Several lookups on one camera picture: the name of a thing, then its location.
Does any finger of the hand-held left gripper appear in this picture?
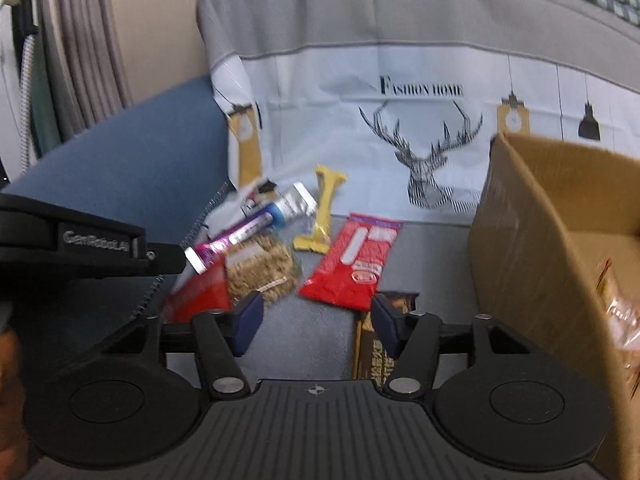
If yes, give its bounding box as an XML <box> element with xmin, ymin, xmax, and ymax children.
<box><xmin>145</xmin><ymin>241</ymin><xmax>188</xmax><ymax>275</ymax></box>

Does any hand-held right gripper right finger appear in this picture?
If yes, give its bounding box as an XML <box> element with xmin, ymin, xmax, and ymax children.
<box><xmin>372</xmin><ymin>293</ymin><xmax>539</xmax><ymax>396</ymax></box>

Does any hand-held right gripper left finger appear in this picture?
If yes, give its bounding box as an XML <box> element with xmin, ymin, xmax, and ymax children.
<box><xmin>102</xmin><ymin>290</ymin><xmax>265</xmax><ymax>400</ymax></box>

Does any black biscuit packet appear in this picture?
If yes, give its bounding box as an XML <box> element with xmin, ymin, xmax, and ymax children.
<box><xmin>352</xmin><ymin>290</ymin><xmax>421</xmax><ymax>381</ymax></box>

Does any red clear cereal packet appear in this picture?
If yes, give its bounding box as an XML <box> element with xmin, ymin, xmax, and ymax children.
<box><xmin>162</xmin><ymin>237</ymin><xmax>301</xmax><ymax>326</ymax></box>

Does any purple tube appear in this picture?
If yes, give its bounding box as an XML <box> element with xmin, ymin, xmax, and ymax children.
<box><xmin>184</xmin><ymin>211</ymin><xmax>275</xmax><ymax>276</ymax></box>

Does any red packet white label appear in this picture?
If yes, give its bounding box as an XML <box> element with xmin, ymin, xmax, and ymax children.
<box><xmin>297</xmin><ymin>211</ymin><xmax>405</xmax><ymax>311</ymax></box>

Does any blue white tube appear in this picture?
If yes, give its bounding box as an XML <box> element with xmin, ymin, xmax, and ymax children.
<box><xmin>262</xmin><ymin>182</ymin><xmax>318</xmax><ymax>228</ymax></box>

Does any yellow snack bar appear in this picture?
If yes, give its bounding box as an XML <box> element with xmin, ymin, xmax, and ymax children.
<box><xmin>292</xmin><ymin>164</ymin><xmax>348</xmax><ymax>253</ymax></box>

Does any brown cardboard box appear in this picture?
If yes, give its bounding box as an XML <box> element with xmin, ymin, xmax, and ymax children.
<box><xmin>470</xmin><ymin>132</ymin><xmax>640</xmax><ymax>480</ymax></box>

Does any green label cracker pack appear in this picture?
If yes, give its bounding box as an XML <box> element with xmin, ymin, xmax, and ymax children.
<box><xmin>595</xmin><ymin>257</ymin><xmax>640</xmax><ymax>361</ymax></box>

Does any person's left forearm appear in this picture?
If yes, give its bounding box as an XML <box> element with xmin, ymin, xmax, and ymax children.
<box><xmin>0</xmin><ymin>330</ymin><xmax>28</xmax><ymax>466</ymax></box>

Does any blue sofa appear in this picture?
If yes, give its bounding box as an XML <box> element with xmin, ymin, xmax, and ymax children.
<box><xmin>0</xmin><ymin>75</ymin><xmax>241</xmax><ymax>361</ymax></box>

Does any beige curtain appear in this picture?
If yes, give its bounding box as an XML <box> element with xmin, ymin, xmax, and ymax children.
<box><xmin>32</xmin><ymin>0</ymin><xmax>133</xmax><ymax>143</ymax></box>

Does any grey white printed sofa cover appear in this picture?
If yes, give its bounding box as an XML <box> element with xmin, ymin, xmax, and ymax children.
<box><xmin>195</xmin><ymin>0</ymin><xmax>640</xmax><ymax>381</ymax></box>

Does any white braided cord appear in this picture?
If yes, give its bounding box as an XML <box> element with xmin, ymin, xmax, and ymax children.
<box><xmin>19</xmin><ymin>30</ymin><xmax>38</xmax><ymax>168</ymax></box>

